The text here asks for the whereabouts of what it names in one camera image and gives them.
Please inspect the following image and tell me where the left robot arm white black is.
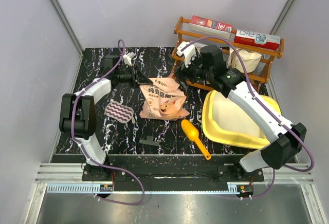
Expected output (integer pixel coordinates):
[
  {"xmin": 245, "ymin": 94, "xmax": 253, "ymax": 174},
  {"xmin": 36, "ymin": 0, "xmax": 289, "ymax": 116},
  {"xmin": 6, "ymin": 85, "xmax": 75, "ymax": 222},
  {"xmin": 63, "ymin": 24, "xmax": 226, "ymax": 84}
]
[{"xmin": 59, "ymin": 54, "xmax": 153, "ymax": 181}]

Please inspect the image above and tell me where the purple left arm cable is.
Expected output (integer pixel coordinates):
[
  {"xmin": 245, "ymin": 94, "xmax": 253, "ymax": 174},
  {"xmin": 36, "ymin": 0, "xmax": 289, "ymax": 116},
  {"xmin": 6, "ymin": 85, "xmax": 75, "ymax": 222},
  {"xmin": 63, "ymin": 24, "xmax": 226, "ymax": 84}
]
[{"xmin": 70, "ymin": 39, "xmax": 145, "ymax": 205}]

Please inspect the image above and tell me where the pink cat litter bag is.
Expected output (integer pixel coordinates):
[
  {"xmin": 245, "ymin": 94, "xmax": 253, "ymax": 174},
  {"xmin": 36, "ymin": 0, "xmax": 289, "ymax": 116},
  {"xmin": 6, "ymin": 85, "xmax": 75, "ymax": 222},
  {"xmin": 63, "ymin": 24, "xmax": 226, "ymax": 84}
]
[{"xmin": 140, "ymin": 78, "xmax": 190, "ymax": 121}]

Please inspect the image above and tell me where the beige tissue pack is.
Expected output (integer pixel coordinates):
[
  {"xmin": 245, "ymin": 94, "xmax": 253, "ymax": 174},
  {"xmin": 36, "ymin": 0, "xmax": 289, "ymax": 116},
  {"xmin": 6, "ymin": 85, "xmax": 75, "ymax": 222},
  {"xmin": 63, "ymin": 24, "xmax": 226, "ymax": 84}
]
[{"xmin": 227, "ymin": 48, "xmax": 262, "ymax": 73}]

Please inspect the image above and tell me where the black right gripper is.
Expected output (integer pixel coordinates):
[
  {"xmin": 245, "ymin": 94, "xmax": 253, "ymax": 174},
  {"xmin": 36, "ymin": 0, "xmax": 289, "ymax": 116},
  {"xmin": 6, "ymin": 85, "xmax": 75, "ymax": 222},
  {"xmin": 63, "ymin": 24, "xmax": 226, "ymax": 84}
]
[{"xmin": 173, "ymin": 50, "xmax": 213, "ymax": 90}]

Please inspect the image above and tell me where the wooden two-tier shelf rack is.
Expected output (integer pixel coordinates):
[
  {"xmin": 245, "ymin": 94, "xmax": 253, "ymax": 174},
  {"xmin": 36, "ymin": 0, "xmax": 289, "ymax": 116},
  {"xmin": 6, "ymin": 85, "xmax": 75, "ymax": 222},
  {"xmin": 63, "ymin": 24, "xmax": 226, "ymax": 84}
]
[{"xmin": 170, "ymin": 16, "xmax": 285, "ymax": 92}]

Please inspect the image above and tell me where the aluminium frame rail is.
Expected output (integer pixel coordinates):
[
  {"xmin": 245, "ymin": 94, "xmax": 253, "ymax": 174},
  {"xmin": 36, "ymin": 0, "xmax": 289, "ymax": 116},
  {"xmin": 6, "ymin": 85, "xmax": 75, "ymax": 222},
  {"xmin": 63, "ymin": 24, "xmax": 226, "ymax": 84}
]
[{"xmin": 36, "ymin": 163, "xmax": 314, "ymax": 184}]

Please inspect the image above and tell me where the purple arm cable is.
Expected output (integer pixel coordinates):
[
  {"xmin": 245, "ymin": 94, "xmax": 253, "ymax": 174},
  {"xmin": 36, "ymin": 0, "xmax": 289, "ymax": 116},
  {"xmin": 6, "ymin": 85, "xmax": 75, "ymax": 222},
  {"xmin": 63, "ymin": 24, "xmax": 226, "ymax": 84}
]
[
  {"xmin": 70, "ymin": 39, "xmax": 145, "ymax": 205},
  {"xmin": 179, "ymin": 36, "xmax": 316, "ymax": 199}
]

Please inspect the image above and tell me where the yellow plastic litter scoop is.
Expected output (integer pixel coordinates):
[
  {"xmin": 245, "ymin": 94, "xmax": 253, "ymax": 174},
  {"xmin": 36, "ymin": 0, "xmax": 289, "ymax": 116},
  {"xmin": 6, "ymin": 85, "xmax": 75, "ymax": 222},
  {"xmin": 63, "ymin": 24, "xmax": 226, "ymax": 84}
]
[{"xmin": 181, "ymin": 120, "xmax": 211, "ymax": 160}]

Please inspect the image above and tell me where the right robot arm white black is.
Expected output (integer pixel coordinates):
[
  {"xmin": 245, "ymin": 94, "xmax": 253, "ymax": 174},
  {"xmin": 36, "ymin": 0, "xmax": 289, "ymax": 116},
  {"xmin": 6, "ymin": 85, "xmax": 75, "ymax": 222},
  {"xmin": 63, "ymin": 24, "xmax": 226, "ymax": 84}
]
[{"xmin": 175, "ymin": 42, "xmax": 307, "ymax": 181}]

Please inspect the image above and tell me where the grey metal scraper blade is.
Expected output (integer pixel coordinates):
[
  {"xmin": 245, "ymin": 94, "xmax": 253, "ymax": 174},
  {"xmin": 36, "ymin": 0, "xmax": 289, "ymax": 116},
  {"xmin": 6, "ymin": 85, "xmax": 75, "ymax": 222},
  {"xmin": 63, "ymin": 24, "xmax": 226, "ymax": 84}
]
[{"xmin": 139, "ymin": 136, "xmax": 159, "ymax": 146}]

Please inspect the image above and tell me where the red 3D toothpaste box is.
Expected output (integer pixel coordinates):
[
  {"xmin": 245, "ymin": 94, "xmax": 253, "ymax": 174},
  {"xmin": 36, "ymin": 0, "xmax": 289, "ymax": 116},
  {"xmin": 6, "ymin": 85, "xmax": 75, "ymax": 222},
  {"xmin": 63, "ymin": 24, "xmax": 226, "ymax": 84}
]
[{"xmin": 189, "ymin": 15, "xmax": 233, "ymax": 39}]

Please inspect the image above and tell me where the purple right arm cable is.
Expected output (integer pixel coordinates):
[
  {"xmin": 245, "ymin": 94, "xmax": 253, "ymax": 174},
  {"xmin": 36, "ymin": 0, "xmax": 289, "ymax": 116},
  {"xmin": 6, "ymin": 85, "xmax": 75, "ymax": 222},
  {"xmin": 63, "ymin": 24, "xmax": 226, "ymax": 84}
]
[{"xmin": 179, "ymin": 36, "xmax": 316, "ymax": 199}]

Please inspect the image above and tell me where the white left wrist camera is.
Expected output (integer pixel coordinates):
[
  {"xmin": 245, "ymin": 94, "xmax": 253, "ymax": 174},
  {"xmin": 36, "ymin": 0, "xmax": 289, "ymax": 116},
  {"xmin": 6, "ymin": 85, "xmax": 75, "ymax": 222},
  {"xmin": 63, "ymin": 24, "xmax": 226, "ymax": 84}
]
[{"xmin": 123, "ymin": 52, "xmax": 136, "ymax": 66}]

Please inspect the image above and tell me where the yellow litter box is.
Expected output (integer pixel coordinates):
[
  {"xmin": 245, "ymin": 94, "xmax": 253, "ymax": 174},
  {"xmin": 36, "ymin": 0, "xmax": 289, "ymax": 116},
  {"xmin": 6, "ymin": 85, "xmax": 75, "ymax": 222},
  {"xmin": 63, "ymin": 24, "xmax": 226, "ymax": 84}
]
[{"xmin": 202, "ymin": 90, "xmax": 285, "ymax": 150}]

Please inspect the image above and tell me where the red white R+O box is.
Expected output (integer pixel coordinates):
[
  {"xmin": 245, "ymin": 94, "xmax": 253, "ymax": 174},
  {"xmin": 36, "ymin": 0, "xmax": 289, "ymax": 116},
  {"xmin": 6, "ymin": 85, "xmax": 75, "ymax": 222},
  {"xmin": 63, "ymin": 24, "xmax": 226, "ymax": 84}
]
[{"xmin": 234, "ymin": 30, "xmax": 281, "ymax": 50}]

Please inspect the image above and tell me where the purple wavy striped sponge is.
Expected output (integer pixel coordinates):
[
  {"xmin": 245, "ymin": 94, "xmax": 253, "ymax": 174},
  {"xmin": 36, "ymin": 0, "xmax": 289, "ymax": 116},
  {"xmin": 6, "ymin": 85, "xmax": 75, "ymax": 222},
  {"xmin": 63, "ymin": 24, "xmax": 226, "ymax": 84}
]
[{"xmin": 104, "ymin": 101, "xmax": 134, "ymax": 124}]

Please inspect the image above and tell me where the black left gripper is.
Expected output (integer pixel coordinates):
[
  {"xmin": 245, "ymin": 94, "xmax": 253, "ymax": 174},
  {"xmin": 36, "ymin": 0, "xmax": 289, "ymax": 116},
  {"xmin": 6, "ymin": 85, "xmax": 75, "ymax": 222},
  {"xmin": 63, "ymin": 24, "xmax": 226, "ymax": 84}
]
[{"xmin": 115, "ymin": 64, "xmax": 153, "ymax": 88}]

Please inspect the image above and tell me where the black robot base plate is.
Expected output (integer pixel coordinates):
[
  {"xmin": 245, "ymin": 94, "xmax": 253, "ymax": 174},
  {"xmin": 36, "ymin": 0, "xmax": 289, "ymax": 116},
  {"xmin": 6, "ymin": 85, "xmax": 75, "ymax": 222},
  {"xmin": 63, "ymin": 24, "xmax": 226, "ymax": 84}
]
[{"xmin": 82, "ymin": 161, "xmax": 264, "ymax": 182}]

